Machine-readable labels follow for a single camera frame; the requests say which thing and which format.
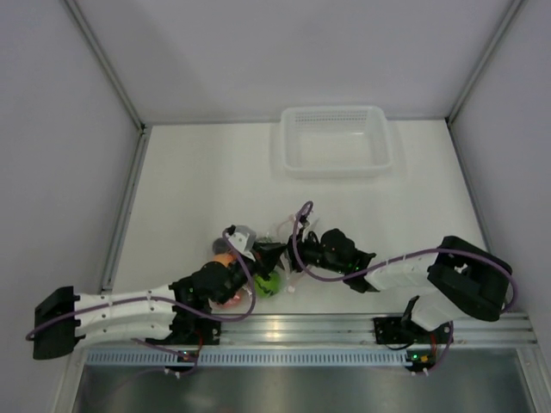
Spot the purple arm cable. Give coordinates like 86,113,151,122
290,200,517,313
24,227,257,342

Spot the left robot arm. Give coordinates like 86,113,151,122
26,242,286,361

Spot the green fake apple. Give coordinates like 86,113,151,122
254,271,282,298

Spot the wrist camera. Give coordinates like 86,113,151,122
299,212,319,233
226,225,257,261

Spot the white plastic basket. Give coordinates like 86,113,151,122
281,106,394,179

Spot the dark purple fake plum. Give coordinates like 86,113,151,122
212,237,231,256

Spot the aluminium frame rail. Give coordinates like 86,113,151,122
64,0,150,139

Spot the white slotted cable duct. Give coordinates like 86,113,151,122
85,347,436,367

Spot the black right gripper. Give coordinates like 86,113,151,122
276,227,347,274

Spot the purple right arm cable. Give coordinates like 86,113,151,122
290,200,517,313

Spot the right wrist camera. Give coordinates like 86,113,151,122
299,212,319,233

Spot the orange peach fake fruit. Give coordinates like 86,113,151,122
213,253,236,268

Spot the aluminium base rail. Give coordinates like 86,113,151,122
214,312,537,348

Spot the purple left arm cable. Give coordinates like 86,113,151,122
24,227,257,342

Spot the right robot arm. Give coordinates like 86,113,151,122
288,229,512,342

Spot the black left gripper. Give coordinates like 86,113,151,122
217,242,286,305

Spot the clear zip top bag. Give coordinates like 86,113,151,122
208,215,303,310

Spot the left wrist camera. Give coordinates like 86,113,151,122
226,225,257,261

